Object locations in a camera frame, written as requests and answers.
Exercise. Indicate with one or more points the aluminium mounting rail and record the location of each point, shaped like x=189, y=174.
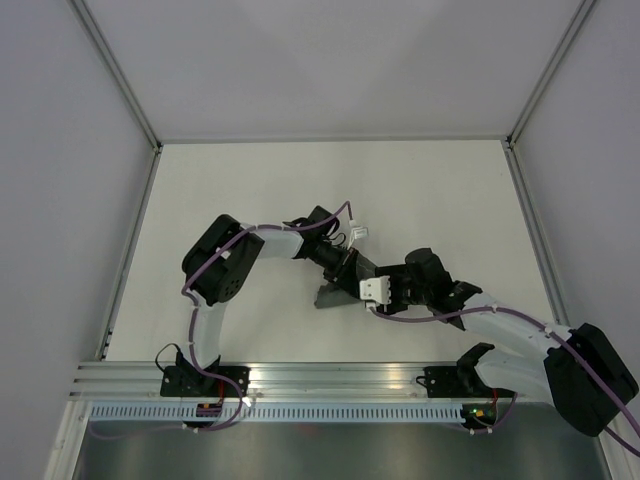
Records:
x=139, y=381

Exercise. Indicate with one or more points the left aluminium frame post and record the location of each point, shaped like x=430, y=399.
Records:
x=100, y=43

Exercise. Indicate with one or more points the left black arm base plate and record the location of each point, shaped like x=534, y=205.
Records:
x=186, y=382

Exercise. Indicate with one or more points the aluminium table edge rail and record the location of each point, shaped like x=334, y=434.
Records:
x=542, y=252
x=132, y=234

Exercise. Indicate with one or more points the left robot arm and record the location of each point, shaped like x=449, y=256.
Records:
x=217, y=266

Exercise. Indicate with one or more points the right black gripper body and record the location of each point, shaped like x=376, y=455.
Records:
x=403, y=291

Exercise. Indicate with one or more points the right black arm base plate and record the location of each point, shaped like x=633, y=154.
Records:
x=449, y=381

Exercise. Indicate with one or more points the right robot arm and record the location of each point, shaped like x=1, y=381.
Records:
x=576, y=370

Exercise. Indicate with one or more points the aluminium frame post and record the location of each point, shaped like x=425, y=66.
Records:
x=100, y=43
x=560, y=53

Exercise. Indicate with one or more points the white slotted cable duct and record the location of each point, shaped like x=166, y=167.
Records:
x=281, y=412

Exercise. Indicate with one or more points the grey cloth napkin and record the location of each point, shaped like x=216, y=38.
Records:
x=335, y=300

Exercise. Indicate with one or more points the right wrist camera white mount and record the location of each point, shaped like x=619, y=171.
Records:
x=375, y=291

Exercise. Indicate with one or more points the right aluminium frame post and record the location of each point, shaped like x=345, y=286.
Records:
x=560, y=53

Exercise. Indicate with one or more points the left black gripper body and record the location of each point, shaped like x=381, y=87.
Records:
x=336, y=272

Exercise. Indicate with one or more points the right aluminium table edge rail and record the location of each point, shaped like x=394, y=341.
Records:
x=542, y=252

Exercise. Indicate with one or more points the left aluminium table edge rail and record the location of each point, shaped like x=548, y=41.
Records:
x=132, y=234

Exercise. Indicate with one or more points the back aluminium frame bar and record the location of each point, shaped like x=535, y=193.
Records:
x=333, y=138

